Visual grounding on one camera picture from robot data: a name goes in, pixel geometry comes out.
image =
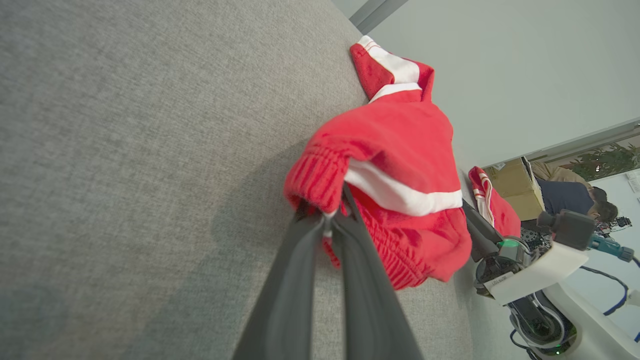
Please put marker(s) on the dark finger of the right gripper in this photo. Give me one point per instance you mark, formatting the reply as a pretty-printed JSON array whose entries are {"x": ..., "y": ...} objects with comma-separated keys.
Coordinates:
[
  {"x": 480, "y": 222},
  {"x": 482, "y": 247}
]

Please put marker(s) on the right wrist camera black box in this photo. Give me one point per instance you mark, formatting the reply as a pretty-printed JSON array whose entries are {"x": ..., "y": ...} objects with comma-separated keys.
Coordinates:
[{"x": 570, "y": 229}]

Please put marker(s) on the person in navy top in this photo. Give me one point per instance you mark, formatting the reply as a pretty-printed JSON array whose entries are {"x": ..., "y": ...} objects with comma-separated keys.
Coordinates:
[{"x": 565, "y": 196}]

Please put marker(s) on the grey fabric sofa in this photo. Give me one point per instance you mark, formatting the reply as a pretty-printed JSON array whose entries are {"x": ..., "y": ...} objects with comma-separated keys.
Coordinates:
[{"x": 125, "y": 150}]

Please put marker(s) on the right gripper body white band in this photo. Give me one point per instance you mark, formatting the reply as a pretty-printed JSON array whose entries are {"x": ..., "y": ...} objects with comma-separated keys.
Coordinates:
[{"x": 530, "y": 275}]

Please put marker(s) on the green leafy plant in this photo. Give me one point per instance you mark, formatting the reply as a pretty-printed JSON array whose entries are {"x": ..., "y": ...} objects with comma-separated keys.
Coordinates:
[{"x": 605, "y": 161}]

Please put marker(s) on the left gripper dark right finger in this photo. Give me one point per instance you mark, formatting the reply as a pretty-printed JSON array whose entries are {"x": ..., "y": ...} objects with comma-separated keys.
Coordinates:
[{"x": 370, "y": 310}]

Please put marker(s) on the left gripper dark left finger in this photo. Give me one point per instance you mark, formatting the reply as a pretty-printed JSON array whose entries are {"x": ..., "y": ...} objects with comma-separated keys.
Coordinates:
[{"x": 285, "y": 310}]

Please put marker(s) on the person in brown jacket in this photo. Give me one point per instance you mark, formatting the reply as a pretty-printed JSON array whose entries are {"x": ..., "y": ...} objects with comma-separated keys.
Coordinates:
[{"x": 555, "y": 174}]

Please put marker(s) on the right wrist camera teal plug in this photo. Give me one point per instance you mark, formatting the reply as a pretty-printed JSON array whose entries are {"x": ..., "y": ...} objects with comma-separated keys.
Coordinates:
[{"x": 610, "y": 246}]

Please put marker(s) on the brown cardboard box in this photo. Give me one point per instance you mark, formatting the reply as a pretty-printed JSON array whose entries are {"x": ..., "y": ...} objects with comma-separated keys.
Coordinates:
[{"x": 515, "y": 187}]

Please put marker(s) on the red Bulls 23 jersey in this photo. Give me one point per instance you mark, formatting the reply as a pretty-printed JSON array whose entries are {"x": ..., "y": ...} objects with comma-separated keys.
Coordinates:
[{"x": 502, "y": 215}]

